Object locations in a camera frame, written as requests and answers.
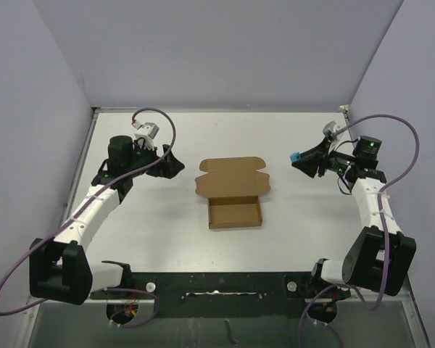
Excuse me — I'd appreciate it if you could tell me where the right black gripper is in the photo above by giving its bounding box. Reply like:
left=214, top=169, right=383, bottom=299
left=292, top=137, right=356, bottom=178

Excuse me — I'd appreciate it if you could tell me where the brown cardboard box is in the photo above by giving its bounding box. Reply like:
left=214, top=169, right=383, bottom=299
left=195, top=157, right=271, bottom=229

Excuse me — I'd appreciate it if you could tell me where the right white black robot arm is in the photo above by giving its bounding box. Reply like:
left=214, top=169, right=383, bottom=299
left=290, top=136, right=417, bottom=297

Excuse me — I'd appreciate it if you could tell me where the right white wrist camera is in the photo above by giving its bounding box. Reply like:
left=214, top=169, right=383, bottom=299
left=323, top=121, right=344, bottom=152

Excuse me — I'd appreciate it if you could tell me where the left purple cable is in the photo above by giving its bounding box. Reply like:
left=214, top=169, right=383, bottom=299
left=0, top=107, right=178, bottom=329

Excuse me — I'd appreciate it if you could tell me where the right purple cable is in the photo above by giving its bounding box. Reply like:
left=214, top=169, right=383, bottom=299
left=297, top=114, right=421, bottom=348

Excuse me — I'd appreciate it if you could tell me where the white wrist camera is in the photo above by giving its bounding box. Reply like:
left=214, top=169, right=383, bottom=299
left=323, top=121, right=344, bottom=152
left=133, top=121, right=160, bottom=150

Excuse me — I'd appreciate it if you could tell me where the small blue cube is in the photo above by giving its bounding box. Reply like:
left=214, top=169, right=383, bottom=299
left=290, top=152, right=301, bottom=162

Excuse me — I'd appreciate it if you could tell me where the purple cable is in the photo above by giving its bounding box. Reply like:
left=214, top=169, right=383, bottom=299
left=297, top=114, right=421, bottom=348
left=0, top=107, right=178, bottom=329

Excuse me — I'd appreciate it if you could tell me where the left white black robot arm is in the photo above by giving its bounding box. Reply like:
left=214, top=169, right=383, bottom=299
left=29, top=136, right=185, bottom=305

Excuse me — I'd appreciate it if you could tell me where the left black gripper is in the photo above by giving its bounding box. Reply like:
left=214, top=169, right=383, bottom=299
left=126, top=138, right=183, bottom=178

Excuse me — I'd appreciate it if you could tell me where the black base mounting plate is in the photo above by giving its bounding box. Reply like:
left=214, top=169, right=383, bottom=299
left=90, top=270, right=351, bottom=319

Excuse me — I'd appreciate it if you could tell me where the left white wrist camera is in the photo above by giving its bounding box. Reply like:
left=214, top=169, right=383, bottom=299
left=133, top=121, right=160, bottom=150

